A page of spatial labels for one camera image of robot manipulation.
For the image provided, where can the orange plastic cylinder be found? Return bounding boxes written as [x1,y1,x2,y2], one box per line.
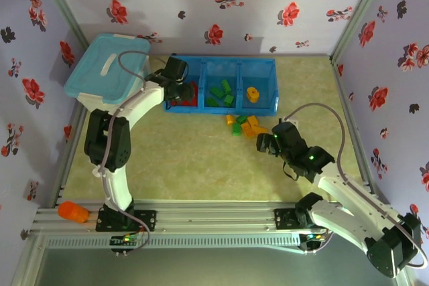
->
[57,200,90,224]

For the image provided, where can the grey slotted cable duct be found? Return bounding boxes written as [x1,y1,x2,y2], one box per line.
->
[45,234,302,251]

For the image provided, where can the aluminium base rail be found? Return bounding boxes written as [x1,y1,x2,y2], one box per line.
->
[33,200,400,234]

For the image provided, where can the aluminium table side rail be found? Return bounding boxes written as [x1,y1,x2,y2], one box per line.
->
[331,58,391,206]
[53,101,88,208]

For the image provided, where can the grey right arm cable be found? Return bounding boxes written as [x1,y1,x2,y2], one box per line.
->
[291,102,428,269]

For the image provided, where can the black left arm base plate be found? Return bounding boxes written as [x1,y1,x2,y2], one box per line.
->
[96,210,158,233]

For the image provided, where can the aluminium frame post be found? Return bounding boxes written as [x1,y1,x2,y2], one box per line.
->
[32,0,90,51]
[329,0,395,66]

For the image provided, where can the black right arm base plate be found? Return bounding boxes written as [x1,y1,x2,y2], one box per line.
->
[273,208,322,230]

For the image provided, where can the blue three-compartment plastic bin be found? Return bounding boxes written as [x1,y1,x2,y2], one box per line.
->
[162,54,280,117]

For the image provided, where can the white storage box blue lid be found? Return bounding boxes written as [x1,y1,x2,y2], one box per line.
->
[63,33,151,123]

